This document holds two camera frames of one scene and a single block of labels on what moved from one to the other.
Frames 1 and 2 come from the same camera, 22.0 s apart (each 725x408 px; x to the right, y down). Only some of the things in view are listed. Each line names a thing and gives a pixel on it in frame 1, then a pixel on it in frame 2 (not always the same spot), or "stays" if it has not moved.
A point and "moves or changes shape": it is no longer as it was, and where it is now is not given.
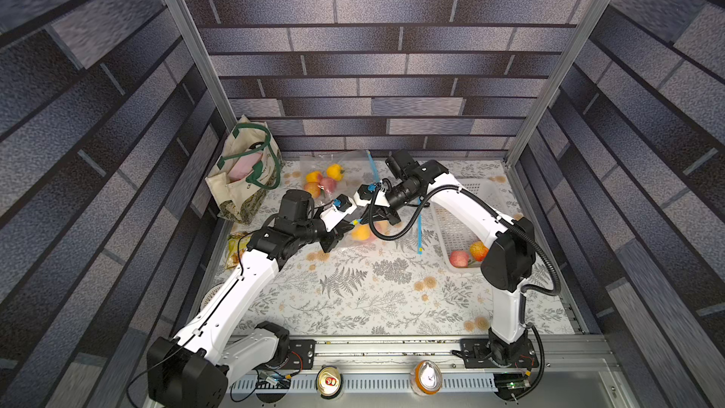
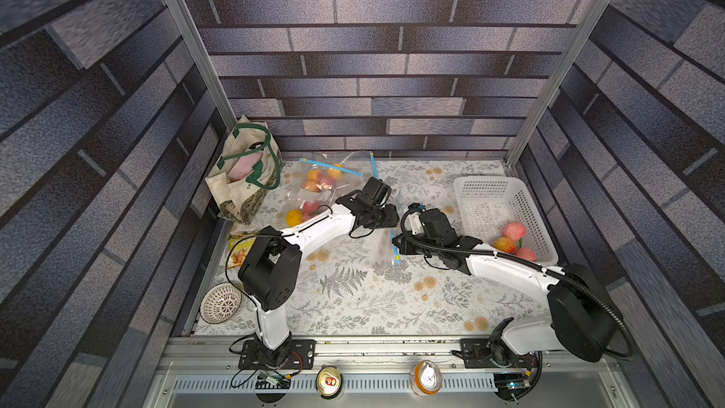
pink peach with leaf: x=328 y=184 stays
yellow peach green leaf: x=335 y=171 stays
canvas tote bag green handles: x=249 y=166 stays
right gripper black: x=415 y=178 → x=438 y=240
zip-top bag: x=360 y=235 moves or changes shape
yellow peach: x=314 y=177 stays
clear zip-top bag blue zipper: x=327 y=176 stays
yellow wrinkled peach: x=313 y=188 stays
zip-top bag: x=420 y=246 moves or changes shape
